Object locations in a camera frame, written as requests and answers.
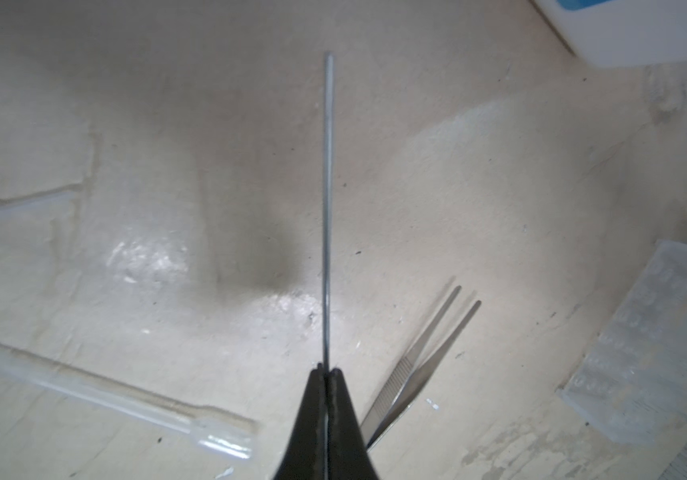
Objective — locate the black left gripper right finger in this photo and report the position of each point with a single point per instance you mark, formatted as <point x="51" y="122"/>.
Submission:
<point x="347" y="456"/>

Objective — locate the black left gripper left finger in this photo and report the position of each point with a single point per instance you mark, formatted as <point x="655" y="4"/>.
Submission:
<point x="305" y="456"/>

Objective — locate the clear glass stirring rod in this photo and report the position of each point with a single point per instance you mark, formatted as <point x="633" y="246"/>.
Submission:
<point x="65" y="192"/>

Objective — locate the white plastic storage bin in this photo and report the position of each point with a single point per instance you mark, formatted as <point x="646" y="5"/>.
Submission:
<point x="621" y="33"/>

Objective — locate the clear plastic pipette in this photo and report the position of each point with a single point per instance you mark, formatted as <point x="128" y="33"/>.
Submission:
<point x="212" y="428"/>

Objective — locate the clear plastic tube rack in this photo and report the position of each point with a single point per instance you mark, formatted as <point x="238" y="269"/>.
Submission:
<point x="632" y="383"/>

